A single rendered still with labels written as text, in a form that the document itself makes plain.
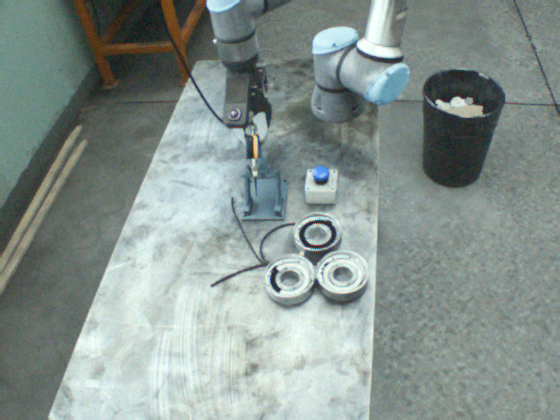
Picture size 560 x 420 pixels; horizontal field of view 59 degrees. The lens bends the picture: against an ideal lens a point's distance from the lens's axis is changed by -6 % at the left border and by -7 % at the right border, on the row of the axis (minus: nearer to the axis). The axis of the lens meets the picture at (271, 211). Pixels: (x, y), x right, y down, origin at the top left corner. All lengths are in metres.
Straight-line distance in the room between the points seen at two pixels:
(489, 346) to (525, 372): 0.15
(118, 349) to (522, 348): 1.40
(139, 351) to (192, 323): 0.12
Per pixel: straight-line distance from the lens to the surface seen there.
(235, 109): 0.97
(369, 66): 1.25
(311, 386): 0.98
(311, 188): 1.19
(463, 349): 1.94
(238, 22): 0.93
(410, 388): 1.85
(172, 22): 2.98
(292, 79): 1.62
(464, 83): 2.39
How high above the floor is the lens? 1.70
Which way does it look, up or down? 48 degrees down
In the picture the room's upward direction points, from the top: 10 degrees counter-clockwise
